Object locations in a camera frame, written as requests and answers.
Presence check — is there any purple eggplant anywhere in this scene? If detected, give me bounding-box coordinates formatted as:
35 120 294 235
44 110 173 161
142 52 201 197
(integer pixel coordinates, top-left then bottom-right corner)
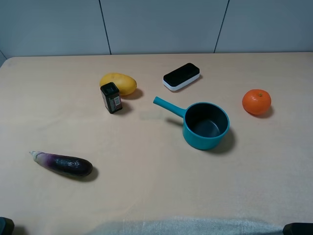
29 151 93 178

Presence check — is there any black robot base right corner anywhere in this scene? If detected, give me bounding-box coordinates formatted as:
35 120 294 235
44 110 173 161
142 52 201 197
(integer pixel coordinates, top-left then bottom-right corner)
283 223 313 235

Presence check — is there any black robot base left corner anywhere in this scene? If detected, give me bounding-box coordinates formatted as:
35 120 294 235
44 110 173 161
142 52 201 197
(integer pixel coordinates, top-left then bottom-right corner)
0 217 15 235

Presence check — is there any yellow mango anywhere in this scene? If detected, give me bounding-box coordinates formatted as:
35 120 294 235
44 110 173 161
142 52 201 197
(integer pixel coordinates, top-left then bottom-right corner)
99 72 137 96

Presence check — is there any small black box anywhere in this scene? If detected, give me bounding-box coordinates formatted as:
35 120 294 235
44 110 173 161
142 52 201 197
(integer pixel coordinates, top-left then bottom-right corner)
100 82 123 114

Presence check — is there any black white board eraser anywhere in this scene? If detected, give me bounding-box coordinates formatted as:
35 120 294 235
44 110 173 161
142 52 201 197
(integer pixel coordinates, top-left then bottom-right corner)
162 63 200 92

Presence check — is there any orange tangerine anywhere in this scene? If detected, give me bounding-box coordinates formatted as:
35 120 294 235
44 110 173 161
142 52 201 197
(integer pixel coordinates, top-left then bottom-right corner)
242 89 271 116

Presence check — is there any teal saucepan with handle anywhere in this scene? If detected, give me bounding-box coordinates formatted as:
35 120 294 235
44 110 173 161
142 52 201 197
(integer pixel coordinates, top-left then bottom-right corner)
153 97 230 150

